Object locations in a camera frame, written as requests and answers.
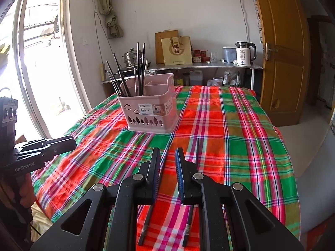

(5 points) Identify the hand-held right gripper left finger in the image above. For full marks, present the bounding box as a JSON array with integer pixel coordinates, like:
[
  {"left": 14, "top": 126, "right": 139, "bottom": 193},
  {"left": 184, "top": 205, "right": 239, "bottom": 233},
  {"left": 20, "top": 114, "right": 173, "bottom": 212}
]
[{"left": 30, "top": 147, "right": 161, "bottom": 251}]

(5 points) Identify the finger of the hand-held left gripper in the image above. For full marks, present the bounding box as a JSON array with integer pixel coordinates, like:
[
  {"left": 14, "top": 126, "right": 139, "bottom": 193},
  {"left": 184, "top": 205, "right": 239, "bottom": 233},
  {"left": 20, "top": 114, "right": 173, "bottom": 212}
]
[
  {"left": 16, "top": 135, "right": 73, "bottom": 151},
  {"left": 14, "top": 138, "right": 77, "bottom": 163}
]

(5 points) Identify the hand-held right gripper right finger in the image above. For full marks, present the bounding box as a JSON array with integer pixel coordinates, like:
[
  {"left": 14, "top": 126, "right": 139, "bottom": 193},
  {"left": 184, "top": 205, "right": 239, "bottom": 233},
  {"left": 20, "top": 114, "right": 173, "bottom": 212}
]
[{"left": 174, "top": 147, "right": 305, "bottom": 251}]

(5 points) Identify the pink plastic utensil basket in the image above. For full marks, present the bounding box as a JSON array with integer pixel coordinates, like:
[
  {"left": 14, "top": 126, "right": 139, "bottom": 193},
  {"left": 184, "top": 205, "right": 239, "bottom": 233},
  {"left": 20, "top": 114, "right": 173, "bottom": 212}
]
[{"left": 117, "top": 73, "right": 181, "bottom": 132}]

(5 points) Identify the bundle of black chopsticks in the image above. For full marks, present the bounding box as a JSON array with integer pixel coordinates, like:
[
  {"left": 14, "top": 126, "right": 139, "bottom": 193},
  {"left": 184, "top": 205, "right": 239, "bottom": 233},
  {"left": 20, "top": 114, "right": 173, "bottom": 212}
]
[{"left": 106, "top": 41, "right": 149, "bottom": 98}]

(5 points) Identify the person's left hand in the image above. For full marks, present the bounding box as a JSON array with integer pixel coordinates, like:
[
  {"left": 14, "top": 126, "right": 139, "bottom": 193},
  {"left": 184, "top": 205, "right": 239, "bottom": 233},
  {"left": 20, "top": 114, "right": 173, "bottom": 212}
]
[{"left": 16, "top": 174, "right": 36, "bottom": 215}]

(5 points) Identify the plaid tablecloth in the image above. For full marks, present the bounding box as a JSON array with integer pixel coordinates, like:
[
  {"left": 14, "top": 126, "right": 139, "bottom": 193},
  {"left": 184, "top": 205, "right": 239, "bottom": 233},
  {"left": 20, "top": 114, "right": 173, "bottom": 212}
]
[{"left": 31, "top": 85, "right": 300, "bottom": 251}]

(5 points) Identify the small metal side table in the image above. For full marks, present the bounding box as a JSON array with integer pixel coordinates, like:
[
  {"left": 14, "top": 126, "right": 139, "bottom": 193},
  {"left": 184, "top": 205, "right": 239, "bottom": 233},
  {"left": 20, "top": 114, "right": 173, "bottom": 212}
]
[{"left": 99, "top": 78, "right": 123, "bottom": 96}]

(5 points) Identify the plastic oil jug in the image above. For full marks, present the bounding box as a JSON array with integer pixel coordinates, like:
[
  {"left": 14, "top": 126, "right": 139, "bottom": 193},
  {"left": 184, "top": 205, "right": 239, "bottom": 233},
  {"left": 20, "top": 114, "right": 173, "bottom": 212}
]
[{"left": 189, "top": 70, "right": 203, "bottom": 86}]

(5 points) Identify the black induction cooker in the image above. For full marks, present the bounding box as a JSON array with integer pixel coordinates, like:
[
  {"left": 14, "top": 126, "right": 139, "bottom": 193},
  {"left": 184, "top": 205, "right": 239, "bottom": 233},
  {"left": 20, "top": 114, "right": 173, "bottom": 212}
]
[{"left": 118, "top": 62, "right": 152, "bottom": 74}]

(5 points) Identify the steel steamer pot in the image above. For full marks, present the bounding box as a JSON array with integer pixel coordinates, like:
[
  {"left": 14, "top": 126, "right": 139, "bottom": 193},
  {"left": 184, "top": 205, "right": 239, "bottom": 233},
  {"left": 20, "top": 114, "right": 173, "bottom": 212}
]
[{"left": 123, "top": 48, "right": 143, "bottom": 67}]

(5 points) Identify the clear plastic bag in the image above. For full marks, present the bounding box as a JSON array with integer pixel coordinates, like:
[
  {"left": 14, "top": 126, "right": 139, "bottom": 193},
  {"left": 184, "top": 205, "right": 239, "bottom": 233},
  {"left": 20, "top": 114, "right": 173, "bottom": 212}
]
[{"left": 223, "top": 70, "right": 242, "bottom": 87}]

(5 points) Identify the metal shelf table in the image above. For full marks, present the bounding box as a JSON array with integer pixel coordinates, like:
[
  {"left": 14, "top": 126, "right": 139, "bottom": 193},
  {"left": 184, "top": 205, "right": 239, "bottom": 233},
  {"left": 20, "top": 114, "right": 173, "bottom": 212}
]
[{"left": 147, "top": 62, "right": 264, "bottom": 91}]

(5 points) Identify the tan paper bag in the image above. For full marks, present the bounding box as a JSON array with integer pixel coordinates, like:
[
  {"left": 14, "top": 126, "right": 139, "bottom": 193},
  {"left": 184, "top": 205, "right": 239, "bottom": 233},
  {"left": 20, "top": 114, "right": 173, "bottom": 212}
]
[{"left": 161, "top": 36, "right": 193, "bottom": 66}]

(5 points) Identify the knotted beige curtain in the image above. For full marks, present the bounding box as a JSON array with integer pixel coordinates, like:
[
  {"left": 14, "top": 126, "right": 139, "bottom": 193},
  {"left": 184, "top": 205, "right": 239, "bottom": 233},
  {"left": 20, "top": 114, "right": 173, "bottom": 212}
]
[{"left": 97, "top": 0, "right": 124, "bottom": 38}]

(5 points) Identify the wooden cutting board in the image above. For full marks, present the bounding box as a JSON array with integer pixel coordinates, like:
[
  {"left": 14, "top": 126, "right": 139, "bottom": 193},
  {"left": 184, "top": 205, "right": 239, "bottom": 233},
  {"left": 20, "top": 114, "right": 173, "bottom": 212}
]
[{"left": 155, "top": 30, "right": 179, "bottom": 64}]

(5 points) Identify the clear plastic storage container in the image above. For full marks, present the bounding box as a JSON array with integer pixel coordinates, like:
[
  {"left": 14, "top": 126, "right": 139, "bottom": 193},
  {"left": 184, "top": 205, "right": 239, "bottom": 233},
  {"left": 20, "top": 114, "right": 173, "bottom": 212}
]
[{"left": 222, "top": 46, "right": 237, "bottom": 63}]

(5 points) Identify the white electric kettle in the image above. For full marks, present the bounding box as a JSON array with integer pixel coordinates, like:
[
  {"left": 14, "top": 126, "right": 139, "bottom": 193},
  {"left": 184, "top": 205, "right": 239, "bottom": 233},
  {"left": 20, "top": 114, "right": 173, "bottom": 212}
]
[{"left": 235, "top": 42, "right": 256, "bottom": 67}]

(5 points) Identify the wooden door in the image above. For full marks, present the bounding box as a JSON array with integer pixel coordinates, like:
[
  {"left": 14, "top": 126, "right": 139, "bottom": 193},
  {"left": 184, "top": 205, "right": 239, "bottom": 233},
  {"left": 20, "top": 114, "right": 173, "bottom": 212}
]
[{"left": 250, "top": 0, "right": 311, "bottom": 127}]

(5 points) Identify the white window frame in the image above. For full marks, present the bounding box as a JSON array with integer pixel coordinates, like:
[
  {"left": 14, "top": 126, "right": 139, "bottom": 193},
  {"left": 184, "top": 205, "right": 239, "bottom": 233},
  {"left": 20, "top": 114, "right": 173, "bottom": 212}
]
[{"left": 0, "top": 0, "right": 92, "bottom": 139}]

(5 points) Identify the black wall cable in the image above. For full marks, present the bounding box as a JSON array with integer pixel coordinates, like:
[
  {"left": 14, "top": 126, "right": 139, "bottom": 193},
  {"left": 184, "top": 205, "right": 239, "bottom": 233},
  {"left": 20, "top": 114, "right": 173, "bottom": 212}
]
[{"left": 89, "top": 0, "right": 117, "bottom": 68}]

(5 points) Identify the brass door handle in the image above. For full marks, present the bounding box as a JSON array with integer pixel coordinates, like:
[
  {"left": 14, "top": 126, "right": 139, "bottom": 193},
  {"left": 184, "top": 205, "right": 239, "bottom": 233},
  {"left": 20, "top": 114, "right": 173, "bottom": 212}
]
[{"left": 265, "top": 42, "right": 278, "bottom": 61}]

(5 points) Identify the wall calendar strip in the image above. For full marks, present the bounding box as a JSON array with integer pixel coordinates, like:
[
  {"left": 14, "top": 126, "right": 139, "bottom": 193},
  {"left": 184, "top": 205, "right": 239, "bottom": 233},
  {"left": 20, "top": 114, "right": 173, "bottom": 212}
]
[{"left": 252, "top": 0, "right": 263, "bottom": 44}]

